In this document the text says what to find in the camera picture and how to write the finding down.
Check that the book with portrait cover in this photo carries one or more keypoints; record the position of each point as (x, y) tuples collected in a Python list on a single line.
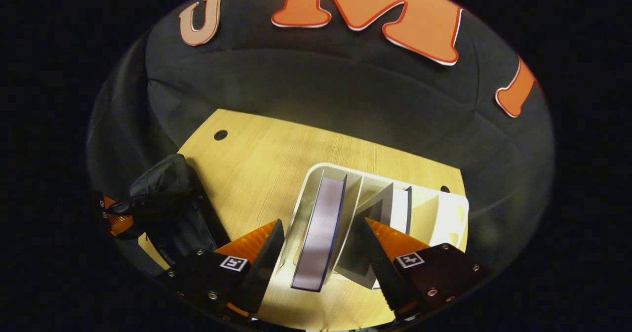
[(382, 206)]

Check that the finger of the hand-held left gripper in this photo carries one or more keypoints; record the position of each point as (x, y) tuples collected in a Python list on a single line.
[(109, 202), (121, 224)]

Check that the black schoolbag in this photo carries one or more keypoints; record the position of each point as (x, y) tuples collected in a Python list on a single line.
[(168, 184)]

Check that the white bookshelf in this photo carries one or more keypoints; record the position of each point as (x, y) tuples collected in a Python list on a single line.
[(444, 218)]

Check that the book with blue cover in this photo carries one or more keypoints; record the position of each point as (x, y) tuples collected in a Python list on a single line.
[(321, 223)]

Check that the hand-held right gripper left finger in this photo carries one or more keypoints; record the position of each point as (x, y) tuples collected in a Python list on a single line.
[(264, 268)]

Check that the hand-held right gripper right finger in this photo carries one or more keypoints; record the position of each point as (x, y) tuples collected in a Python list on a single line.
[(382, 268)]

